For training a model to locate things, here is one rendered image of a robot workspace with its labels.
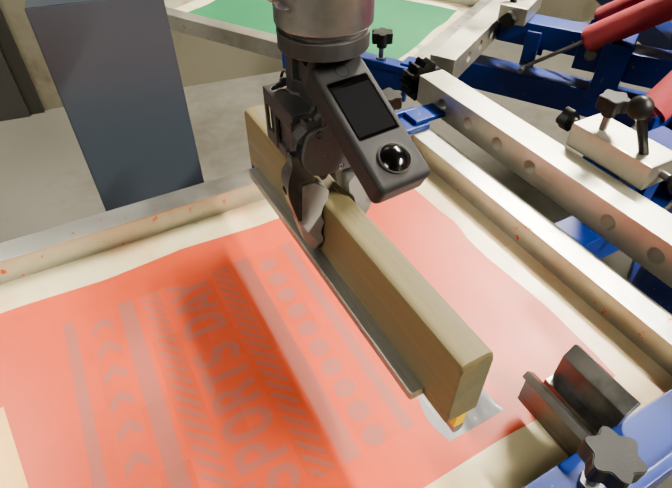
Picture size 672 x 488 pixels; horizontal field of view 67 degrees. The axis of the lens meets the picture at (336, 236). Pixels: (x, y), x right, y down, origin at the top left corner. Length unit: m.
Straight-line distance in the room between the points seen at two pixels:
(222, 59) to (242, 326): 2.79
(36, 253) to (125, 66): 0.31
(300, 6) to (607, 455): 0.39
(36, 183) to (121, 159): 1.84
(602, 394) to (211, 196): 0.53
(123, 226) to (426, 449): 0.47
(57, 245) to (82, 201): 1.82
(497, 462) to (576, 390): 0.10
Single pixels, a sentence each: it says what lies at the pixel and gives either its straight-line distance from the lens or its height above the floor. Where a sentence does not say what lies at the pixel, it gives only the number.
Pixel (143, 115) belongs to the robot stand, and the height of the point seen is 1.02.
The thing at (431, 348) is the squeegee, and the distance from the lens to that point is 0.38.
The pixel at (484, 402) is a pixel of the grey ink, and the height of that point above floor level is 0.96.
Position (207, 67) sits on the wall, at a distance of 3.31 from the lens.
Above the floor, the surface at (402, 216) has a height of 0.95.
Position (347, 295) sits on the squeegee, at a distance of 0.47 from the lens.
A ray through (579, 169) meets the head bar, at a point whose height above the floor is 1.04.
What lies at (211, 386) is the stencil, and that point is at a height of 0.96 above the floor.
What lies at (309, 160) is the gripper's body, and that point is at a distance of 0.42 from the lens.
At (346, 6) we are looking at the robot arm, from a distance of 0.37.
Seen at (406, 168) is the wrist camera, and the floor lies 1.23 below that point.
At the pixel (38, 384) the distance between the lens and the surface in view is 0.64.
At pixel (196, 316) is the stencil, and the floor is 0.95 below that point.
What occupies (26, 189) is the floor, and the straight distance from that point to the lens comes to 2.75.
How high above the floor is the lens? 1.44
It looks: 43 degrees down
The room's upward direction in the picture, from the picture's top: straight up
